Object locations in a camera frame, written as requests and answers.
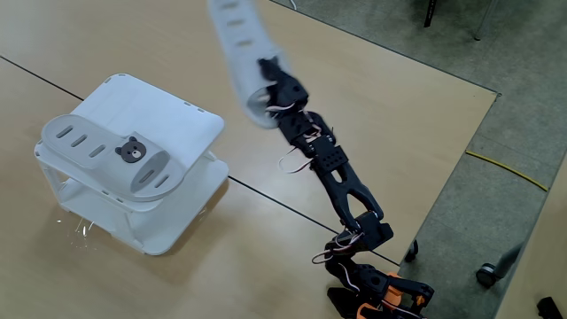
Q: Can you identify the white bear slipper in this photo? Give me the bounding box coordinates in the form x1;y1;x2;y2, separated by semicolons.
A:
39;113;187;204
207;0;293;130

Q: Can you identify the white plastic box shelf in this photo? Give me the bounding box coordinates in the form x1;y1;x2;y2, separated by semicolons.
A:
34;73;230;257

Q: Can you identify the chair leg with grey caster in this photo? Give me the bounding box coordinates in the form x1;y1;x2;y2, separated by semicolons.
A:
476;242;526;288

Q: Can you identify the black chair leg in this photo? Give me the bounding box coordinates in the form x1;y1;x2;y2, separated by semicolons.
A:
423;0;439;28

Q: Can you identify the yellow floor cable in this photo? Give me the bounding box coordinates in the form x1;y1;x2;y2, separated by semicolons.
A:
464;150;550;192

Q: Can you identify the metal chair leg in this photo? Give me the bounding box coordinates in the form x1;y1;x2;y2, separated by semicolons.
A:
472;0;497;42

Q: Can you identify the black object on table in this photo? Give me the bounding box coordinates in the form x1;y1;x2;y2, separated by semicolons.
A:
536;296;564;319

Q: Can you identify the black table caster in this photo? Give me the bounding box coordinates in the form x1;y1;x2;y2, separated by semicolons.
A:
403;239;420;262

